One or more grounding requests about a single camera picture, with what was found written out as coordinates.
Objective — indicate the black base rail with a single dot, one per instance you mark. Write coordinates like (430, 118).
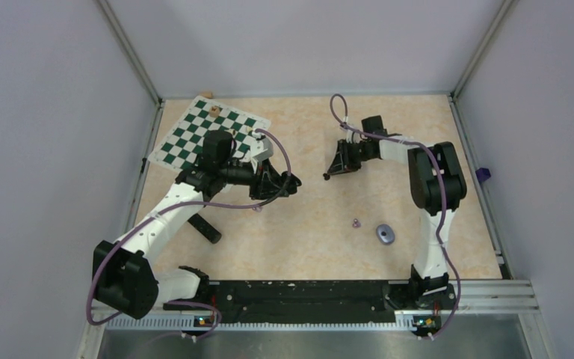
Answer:
(319, 302)

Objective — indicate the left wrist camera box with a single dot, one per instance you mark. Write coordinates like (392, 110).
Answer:
(261, 149)

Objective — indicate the white perforated cable duct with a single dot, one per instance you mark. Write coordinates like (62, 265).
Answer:
(187, 322)

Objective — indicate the black cuboid bar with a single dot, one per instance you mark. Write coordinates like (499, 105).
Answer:
(209, 232)

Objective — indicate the wooden piece at corner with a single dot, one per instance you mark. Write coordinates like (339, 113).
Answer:
(207, 94)

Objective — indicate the grey purple charging case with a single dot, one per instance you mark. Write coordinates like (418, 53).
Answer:
(385, 234)

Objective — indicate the wooden chess piece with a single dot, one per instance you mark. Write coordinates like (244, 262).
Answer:
(214, 111)

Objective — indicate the green white chessboard mat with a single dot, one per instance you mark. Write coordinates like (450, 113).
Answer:
(181, 146)

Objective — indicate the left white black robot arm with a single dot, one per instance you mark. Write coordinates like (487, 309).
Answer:
(122, 275)

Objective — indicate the purple object at edge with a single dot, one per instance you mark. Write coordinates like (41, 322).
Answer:
(483, 174)

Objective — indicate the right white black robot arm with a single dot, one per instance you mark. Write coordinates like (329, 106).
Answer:
(437, 187)

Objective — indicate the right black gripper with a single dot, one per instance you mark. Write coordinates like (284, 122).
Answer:
(342, 162)

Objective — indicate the black earbud charging case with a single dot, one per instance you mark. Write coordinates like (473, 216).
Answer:
(293, 184)

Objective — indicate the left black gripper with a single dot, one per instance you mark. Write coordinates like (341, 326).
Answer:
(266, 181)

